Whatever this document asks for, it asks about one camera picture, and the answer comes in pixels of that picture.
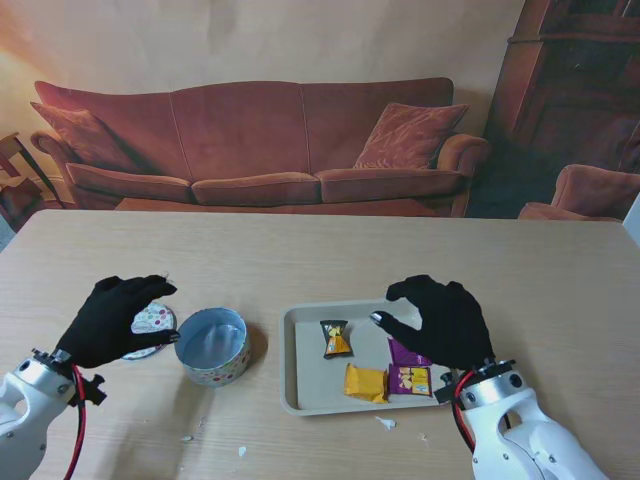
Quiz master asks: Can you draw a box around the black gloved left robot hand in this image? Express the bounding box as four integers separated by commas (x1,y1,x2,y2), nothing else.
54,274,181,370

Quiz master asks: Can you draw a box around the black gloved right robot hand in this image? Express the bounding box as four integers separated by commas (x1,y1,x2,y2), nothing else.
369,274,496,372

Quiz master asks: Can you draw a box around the round polka dot box lid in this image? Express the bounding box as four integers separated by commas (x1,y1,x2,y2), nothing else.
119,301,177,361

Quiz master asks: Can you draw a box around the plain purple cookie packet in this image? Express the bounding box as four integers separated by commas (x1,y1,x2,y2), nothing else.
387,336,434,367

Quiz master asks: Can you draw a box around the purple cookie packet yellow print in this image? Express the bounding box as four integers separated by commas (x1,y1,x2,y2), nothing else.
387,364,434,399

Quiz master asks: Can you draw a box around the black and orange cookie packet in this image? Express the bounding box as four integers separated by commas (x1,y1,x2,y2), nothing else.
319,319,355,360

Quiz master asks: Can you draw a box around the round polka dot cookie box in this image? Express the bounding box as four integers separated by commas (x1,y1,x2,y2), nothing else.
174,308,253,387

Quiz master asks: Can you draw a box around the beige rectangular tray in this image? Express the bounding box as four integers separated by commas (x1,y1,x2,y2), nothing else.
279,298,459,418

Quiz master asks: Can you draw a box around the red brown armchair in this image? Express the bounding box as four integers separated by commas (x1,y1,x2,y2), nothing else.
517,163,640,222

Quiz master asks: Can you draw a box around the patterned red sofa cushion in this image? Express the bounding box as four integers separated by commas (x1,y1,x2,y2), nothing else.
353,102,470,170

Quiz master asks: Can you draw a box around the plain red sofa cushion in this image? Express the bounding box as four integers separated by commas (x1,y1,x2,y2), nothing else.
30,102,136,169

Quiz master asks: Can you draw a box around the wooden side chair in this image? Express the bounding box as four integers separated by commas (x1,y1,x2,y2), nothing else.
0,131,66,221

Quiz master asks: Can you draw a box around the red brown sofa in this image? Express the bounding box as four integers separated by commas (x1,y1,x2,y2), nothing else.
30,77,491,219

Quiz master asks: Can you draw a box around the dark wooden cabinet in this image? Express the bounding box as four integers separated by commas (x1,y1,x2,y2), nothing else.
492,0,640,171

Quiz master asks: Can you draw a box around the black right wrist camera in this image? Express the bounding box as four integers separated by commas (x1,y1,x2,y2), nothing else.
433,370,461,405

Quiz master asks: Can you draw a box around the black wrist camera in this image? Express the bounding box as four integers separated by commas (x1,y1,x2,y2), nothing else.
433,370,461,405
67,373,109,409

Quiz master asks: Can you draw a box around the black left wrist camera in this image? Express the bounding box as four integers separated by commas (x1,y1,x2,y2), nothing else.
67,373,109,409

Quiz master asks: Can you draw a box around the red black left arm cable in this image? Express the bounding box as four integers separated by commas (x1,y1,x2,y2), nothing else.
63,363,89,480

